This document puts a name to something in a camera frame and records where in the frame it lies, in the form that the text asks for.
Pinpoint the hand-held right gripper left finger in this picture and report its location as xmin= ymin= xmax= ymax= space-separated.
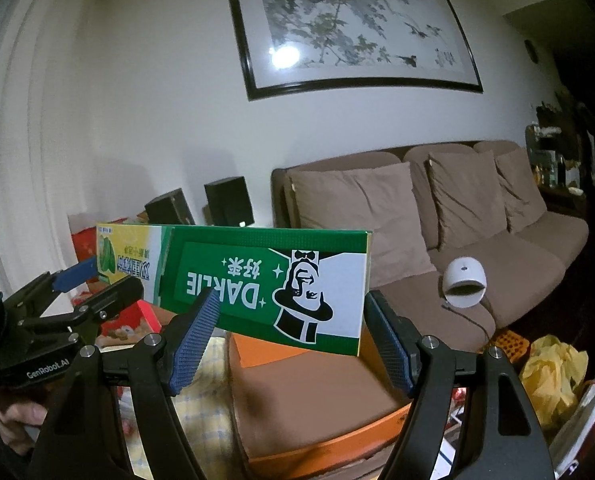
xmin=30 ymin=291 xmax=223 ymax=480

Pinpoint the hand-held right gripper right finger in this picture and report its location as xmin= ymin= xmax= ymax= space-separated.
xmin=365 ymin=290 xmax=558 ymax=480

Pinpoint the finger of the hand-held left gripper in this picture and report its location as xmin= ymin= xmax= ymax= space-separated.
xmin=4 ymin=256 xmax=100 ymax=318
xmin=20 ymin=279 xmax=144 ymax=347

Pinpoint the green toothpaste box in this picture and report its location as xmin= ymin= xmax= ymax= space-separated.
xmin=96 ymin=223 xmax=373 ymax=358

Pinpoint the orange-lined cardboard box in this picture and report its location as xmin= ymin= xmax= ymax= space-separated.
xmin=224 ymin=330 xmax=418 ymax=480

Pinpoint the person's left hand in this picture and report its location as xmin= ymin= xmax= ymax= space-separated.
xmin=0 ymin=391 xmax=47 ymax=457

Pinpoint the red gift box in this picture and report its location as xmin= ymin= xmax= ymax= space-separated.
xmin=70 ymin=227 xmax=100 ymax=286

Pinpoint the red gift bag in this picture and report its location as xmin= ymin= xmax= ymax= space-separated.
xmin=97 ymin=300 xmax=160 ymax=348

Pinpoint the yellow checked tablecloth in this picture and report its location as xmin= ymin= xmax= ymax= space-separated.
xmin=122 ymin=335 xmax=243 ymax=480

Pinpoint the white nail lamp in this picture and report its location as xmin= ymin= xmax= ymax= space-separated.
xmin=442 ymin=256 xmax=488 ymax=309

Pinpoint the black speaker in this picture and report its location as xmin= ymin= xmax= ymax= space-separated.
xmin=144 ymin=188 xmax=196 ymax=226
xmin=204 ymin=176 xmax=254 ymax=227

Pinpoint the orange plastic basket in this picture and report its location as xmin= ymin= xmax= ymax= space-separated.
xmin=492 ymin=329 xmax=531 ymax=363

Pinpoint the large brown cushion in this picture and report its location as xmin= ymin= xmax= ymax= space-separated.
xmin=286 ymin=162 xmax=437 ymax=288

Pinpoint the brown sofa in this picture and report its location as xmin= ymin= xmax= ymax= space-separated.
xmin=271 ymin=141 xmax=591 ymax=356

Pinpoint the medium brown cushion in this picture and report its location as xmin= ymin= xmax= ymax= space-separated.
xmin=427 ymin=150 xmax=508 ymax=250

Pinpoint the yellow plastic bag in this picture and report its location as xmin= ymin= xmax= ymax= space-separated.
xmin=520 ymin=335 xmax=591 ymax=428

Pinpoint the white curtain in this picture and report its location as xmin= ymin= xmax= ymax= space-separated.
xmin=0 ymin=0 xmax=98 ymax=286

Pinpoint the small brown cushion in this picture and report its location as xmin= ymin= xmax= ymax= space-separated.
xmin=495 ymin=147 xmax=548 ymax=233

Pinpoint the dark cluttered shelf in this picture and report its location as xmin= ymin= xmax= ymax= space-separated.
xmin=525 ymin=85 xmax=595 ymax=221

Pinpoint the black lamp cable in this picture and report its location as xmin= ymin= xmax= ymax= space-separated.
xmin=442 ymin=302 xmax=498 ymax=346

